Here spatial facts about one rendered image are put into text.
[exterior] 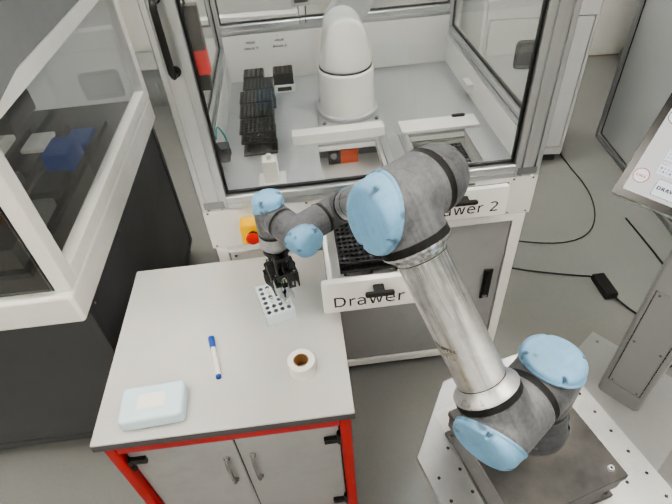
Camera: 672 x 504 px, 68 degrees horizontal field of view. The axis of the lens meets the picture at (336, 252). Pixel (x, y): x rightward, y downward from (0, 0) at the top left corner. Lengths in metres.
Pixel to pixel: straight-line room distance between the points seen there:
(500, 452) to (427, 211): 0.39
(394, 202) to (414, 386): 1.53
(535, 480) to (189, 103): 1.14
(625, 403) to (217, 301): 1.58
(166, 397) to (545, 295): 1.86
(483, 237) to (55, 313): 1.32
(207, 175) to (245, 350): 0.50
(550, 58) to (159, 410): 1.29
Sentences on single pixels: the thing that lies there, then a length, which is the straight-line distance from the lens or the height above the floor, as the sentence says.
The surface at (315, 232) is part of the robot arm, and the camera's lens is 1.08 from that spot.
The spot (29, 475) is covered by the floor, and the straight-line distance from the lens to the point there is 2.38.
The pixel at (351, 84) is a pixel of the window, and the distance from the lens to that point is 1.34.
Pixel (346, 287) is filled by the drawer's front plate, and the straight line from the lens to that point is 1.26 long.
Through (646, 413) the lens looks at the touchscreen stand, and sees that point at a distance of 2.30.
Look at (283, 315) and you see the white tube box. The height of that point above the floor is 0.79.
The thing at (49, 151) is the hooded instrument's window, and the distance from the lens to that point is 1.55.
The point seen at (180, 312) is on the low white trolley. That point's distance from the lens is 1.51.
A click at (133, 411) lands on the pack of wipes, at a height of 0.80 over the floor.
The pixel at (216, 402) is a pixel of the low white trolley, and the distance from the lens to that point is 1.30.
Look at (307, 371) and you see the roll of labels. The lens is 1.26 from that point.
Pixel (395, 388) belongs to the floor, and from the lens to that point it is 2.16.
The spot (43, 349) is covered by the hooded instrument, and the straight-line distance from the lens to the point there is 1.82.
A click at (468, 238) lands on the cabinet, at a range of 1.73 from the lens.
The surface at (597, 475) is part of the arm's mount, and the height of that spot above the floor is 0.86.
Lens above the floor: 1.83
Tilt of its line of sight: 43 degrees down
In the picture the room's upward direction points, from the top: 5 degrees counter-clockwise
